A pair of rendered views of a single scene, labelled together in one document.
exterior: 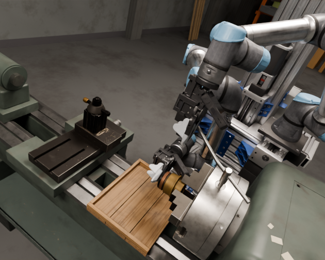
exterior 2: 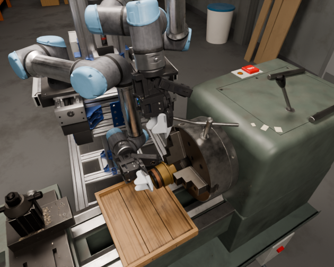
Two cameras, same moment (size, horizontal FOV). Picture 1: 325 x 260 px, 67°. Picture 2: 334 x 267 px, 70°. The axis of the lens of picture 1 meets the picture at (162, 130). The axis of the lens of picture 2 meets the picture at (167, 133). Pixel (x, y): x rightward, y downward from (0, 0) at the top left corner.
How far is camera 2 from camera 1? 0.43 m
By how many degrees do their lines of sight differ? 39
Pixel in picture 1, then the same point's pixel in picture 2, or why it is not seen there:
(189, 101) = (156, 99)
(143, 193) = (137, 208)
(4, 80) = not seen: outside the picture
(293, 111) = not seen: hidden behind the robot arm
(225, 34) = (148, 15)
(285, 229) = (256, 118)
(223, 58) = (159, 38)
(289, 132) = not seen: hidden behind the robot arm
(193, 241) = (225, 184)
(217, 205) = (219, 148)
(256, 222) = (245, 131)
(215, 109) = (177, 86)
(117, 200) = (133, 237)
